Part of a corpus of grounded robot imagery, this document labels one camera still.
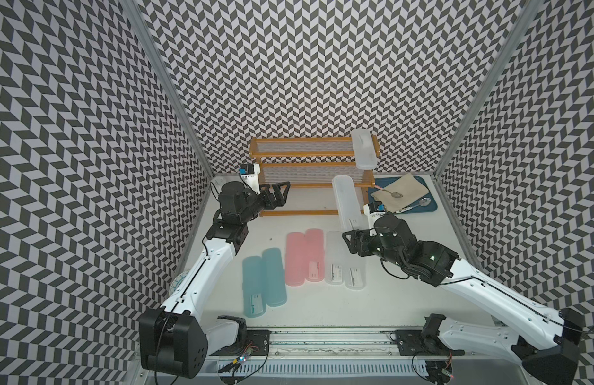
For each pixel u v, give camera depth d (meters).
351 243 0.66
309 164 0.86
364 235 0.61
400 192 1.10
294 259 0.89
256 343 0.72
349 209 0.71
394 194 1.09
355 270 0.87
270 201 0.67
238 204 0.57
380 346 0.74
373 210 0.61
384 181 0.99
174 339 0.39
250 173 0.66
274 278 0.87
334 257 0.90
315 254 0.92
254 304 0.79
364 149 0.87
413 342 0.73
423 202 1.04
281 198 0.68
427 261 0.48
